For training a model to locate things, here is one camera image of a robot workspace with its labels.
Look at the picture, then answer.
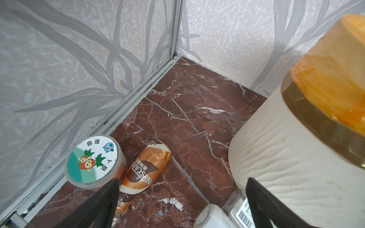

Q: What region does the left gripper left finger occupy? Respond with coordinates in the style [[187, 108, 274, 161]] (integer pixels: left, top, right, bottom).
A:
[[56, 179, 119, 228]]

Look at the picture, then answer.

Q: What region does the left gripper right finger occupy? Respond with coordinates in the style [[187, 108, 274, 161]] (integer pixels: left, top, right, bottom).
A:
[[246, 178, 311, 228]]

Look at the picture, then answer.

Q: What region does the green white label bottle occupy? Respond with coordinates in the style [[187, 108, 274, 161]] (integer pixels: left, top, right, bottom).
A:
[[222, 189, 256, 228]]

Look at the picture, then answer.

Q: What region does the white ribbed waste bin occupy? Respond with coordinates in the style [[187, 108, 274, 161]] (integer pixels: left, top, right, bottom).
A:
[[228, 74, 365, 228]]

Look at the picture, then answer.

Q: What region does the yellow bin liner bag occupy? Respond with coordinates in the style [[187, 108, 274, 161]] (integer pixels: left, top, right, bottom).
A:
[[289, 13, 365, 137]]

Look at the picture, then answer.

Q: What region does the round tub with cartoon lid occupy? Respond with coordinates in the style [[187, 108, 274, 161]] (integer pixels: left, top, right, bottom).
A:
[[65, 135, 127, 192]]

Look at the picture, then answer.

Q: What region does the brown Nescafe coffee bottle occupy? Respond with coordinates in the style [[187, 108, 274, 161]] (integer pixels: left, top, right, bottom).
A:
[[116, 144, 172, 214]]

